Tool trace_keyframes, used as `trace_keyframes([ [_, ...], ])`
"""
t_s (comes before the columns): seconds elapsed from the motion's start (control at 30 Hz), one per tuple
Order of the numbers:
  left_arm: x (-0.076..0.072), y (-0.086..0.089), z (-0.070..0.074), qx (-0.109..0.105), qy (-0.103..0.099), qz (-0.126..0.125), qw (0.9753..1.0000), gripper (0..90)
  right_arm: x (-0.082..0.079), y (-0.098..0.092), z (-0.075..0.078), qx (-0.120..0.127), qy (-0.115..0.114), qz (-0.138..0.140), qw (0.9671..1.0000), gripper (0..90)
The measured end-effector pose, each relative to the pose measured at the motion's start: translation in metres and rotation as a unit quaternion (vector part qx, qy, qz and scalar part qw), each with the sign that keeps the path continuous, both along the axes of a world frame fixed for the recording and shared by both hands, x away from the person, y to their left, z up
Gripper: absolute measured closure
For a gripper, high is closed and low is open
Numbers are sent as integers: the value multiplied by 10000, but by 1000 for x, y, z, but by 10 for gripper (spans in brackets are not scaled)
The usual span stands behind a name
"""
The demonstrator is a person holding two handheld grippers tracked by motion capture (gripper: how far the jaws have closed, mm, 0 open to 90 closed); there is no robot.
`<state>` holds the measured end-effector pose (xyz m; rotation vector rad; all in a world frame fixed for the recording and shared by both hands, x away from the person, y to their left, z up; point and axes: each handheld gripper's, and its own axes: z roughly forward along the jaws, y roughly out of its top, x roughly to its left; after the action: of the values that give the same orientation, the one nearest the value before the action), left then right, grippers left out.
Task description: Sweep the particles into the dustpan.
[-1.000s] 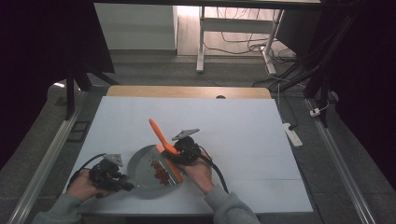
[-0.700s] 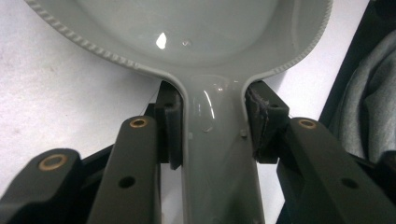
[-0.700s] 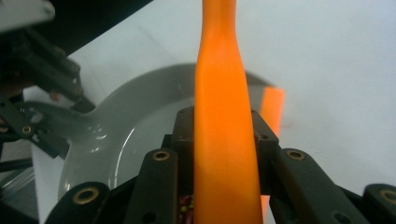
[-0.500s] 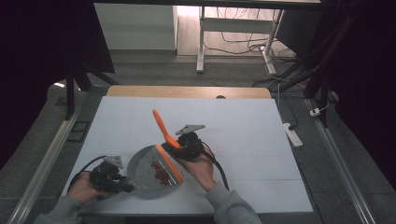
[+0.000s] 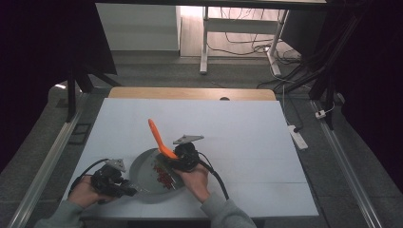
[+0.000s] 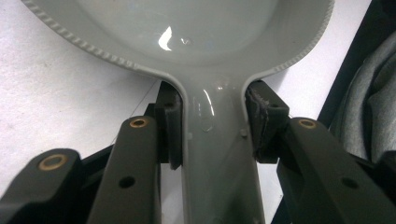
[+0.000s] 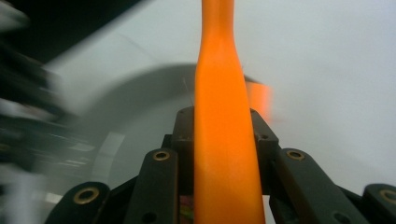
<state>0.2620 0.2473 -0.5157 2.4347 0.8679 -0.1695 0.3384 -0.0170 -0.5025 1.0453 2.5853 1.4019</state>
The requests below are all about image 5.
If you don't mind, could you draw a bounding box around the white table cover board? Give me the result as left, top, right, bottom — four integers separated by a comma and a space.
54, 97, 319, 219

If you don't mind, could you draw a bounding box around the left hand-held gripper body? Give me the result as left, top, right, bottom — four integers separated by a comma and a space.
89, 158, 134, 199

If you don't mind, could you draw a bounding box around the person's right hand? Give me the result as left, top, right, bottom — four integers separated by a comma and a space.
173, 162, 212, 204

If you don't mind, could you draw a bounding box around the black tripod stand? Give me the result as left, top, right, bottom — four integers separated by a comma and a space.
65, 63, 123, 124

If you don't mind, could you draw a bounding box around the tangle of black floor cables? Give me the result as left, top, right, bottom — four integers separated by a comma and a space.
207, 8, 302, 65

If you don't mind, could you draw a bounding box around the white desk frame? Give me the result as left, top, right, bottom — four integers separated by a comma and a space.
199, 6, 290, 76

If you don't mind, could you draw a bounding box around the aluminium floor rail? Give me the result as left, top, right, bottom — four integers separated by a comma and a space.
6, 91, 91, 228
308, 99, 384, 228

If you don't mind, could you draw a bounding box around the hand-held gripper black cable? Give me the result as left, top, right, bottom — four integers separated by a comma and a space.
197, 151, 231, 201
68, 158, 110, 195

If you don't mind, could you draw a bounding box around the black plug with cable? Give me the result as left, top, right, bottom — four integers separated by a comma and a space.
282, 85, 304, 133

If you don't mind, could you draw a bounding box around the grey dustpan with orange edge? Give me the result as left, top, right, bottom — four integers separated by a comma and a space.
128, 147, 188, 196

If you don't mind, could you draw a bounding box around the person's left hand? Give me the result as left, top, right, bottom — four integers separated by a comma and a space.
67, 175, 111, 209

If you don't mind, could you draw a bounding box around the white power strip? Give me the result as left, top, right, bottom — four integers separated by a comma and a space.
287, 124, 309, 151

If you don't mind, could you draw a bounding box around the right hand-held gripper black cable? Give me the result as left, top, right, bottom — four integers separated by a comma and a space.
197, 151, 231, 201

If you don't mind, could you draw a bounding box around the dark curtain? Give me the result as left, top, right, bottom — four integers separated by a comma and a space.
0, 0, 118, 172
326, 0, 403, 184

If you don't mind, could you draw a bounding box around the left hand-held gripper black cable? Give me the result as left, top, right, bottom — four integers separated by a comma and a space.
68, 158, 110, 195

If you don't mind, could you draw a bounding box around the wooden table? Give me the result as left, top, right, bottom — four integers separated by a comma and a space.
107, 86, 278, 102

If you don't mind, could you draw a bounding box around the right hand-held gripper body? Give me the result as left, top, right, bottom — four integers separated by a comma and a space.
172, 134, 205, 174

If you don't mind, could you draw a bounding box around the brush with orange handle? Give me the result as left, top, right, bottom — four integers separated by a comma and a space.
147, 118, 183, 191

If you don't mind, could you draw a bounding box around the black stand with cables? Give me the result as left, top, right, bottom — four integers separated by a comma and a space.
275, 15, 362, 131

